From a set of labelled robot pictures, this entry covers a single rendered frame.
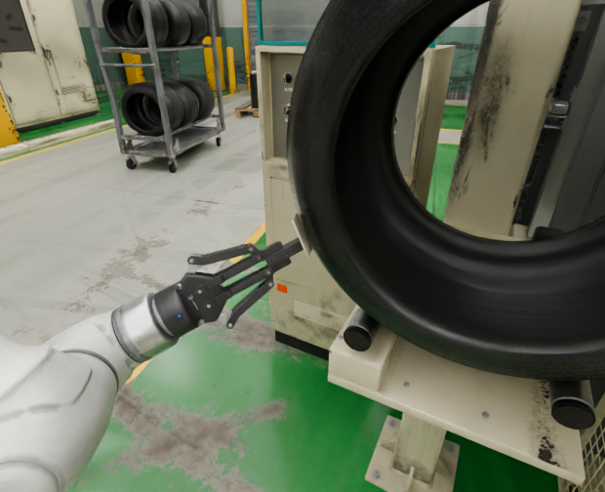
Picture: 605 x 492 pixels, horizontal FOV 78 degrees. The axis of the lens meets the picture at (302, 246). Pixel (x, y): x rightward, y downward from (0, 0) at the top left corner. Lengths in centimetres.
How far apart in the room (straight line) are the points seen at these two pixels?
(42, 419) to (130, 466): 118
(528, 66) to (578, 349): 47
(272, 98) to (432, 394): 106
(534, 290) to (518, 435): 23
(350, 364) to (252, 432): 99
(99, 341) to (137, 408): 119
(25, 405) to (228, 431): 119
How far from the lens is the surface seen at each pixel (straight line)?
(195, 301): 58
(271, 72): 137
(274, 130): 140
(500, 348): 52
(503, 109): 79
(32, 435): 44
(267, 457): 152
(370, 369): 62
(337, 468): 150
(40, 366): 47
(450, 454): 159
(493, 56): 78
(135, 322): 57
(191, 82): 491
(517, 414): 70
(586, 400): 60
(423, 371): 70
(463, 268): 75
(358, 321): 59
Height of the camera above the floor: 131
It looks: 30 degrees down
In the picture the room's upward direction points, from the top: straight up
